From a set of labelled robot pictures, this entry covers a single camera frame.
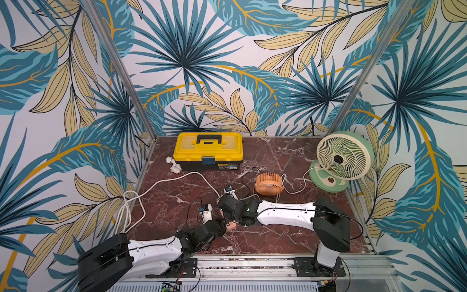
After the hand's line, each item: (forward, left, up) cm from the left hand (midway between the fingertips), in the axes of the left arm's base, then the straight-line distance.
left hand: (223, 223), depth 84 cm
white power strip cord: (+26, +12, 0) cm, 29 cm away
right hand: (+5, -1, +4) cm, 7 cm away
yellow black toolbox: (+30, +8, +16) cm, 35 cm away
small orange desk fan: (+14, -20, +12) cm, 28 cm away
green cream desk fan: (+23, -52, +23) cm, 61 cm away
